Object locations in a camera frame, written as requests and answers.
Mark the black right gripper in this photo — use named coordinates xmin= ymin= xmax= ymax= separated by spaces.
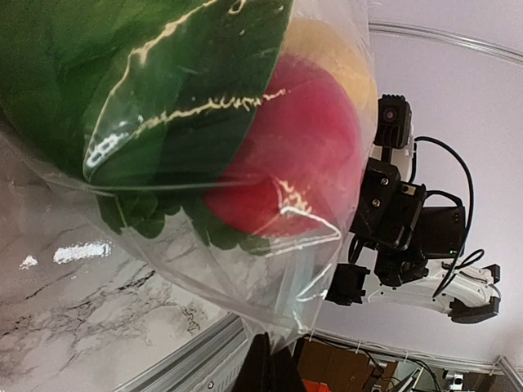
xmin=326 ymin=158 xmax=466 ymax=305

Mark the front aluminium table rail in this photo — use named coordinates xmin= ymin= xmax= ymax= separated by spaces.
xmin=116 ymin=314 xmax=248 ymax=391

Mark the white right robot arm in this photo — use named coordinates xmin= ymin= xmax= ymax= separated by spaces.
xmin=326 ymin=158 xmax=501 ymax=324

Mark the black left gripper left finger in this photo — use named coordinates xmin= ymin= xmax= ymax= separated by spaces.
xmin=235 ymin=333 xmax=271 ymax=392

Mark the fake bok choy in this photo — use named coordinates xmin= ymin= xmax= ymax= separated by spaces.
xmin=1 ymin=1 xmax=293 ymax=255

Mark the red fake apple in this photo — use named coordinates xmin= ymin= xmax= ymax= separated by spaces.
xmin=203 ymin=54 xmax=363 ymax=238

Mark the clear zip top bag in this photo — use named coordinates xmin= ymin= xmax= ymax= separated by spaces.
xmin=1 ymin=1 xmax=377 ymax=350

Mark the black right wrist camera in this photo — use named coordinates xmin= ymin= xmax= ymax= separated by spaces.
xmin=374 ymin=95 xmax=412 ymax=149

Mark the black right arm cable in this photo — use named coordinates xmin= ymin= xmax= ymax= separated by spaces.
xmin=412 ymin=136 xmax=487 ymax=299

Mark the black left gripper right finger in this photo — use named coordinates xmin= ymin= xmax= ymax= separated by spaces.
xmin=269 ymin=348 xmax=306 ymax=392

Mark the yellow fake fruit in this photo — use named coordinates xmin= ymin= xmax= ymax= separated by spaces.
xmin=283 ymin=18 xmax=378 ymax=123

